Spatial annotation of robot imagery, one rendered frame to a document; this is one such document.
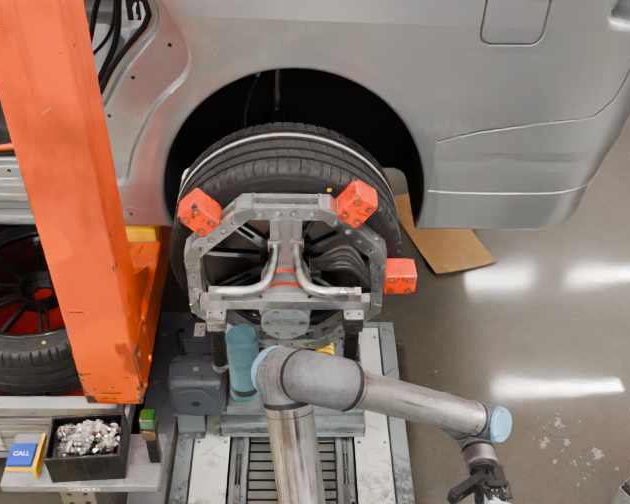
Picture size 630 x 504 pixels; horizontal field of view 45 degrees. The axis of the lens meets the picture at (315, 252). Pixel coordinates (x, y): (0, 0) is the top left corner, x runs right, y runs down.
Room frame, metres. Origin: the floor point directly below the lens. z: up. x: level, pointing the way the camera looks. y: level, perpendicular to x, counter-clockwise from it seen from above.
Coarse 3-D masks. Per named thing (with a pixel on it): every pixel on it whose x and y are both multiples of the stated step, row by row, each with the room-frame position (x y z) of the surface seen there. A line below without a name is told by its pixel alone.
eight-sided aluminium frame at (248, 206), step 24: (240, 216) 1.48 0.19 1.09; (264, 216) 1.49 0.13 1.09; (288, 216) 1.49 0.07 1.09; (312, 216) 1.49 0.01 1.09; (336, 216) 1.49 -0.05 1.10; (192, 240) 1.51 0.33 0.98; (216, 240) 1.48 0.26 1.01; (360, 240) 1.51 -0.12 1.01; (384, 240) 1.56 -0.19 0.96; (192, 264) 1.48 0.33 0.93; (384, 264) 1.50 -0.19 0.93; (192, 288) 1.48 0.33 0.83; (192, 312) 1.48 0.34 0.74; (264, 336) 1.50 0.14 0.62; (312, 336) 1.51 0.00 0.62; (336, 336) 1.50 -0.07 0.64
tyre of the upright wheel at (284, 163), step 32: (256, 128) 1.77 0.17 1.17; (288, 128) 1.76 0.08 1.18; (320, 128) 1.79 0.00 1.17; (224, 160) 1.67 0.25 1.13; (256, 160) 1.63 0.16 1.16; (288, 160) 1.62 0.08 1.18; (320, 160) 1.64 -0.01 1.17; (352, 160) 1.70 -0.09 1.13; (224, 192) 1.57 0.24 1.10; (256, 192) 1.57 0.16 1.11; (320, 192) 1.58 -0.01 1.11; (384, 192) 1.68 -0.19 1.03; (384, 224) 1.58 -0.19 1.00; (256, 320) 1.57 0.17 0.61; (320, 320) 1.58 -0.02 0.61
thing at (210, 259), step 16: (272, 192) 1.58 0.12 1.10; (288, 192) 1.58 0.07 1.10; (256, 240) 1.59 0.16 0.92; (304, 240) 1.61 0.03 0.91; (320, 240) 1.60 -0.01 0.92; (208, 256) 1.65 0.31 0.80; (224, 256) 1.74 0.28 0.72; (240, 256) 1.59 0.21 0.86; (256, 256) 1.59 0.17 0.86; (304, 256) 1.64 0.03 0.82; (208, 272) 1.59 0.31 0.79; (224, 272) 1.67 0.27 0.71; (240, 272) 1.60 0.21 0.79; (256, 272) 1.59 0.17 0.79; (336, 272) 1.73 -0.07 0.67; (208, 288) 1.57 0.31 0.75
